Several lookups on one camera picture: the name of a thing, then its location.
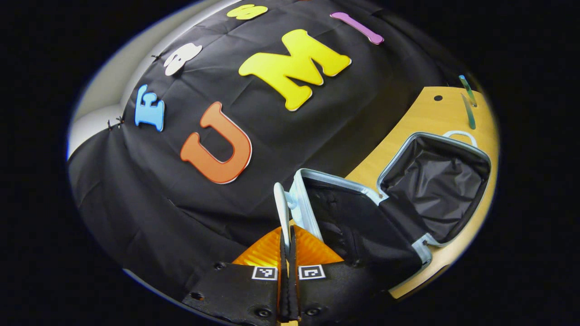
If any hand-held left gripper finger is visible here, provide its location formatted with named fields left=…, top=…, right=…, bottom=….
left=289, top=225, right=397, bottom=324
left=183, top=226, right=290, bottom=326

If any white hard-shell suitcase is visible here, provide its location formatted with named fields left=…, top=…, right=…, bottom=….
left=274, top=130, right=492, bottom=299

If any teal skin care bottle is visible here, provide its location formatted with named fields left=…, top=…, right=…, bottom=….
left=458, top=75, right=478, bottom=107

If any black backdrop cloth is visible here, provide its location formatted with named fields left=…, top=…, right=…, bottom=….
left=68, top=0, right=458, bottom=299

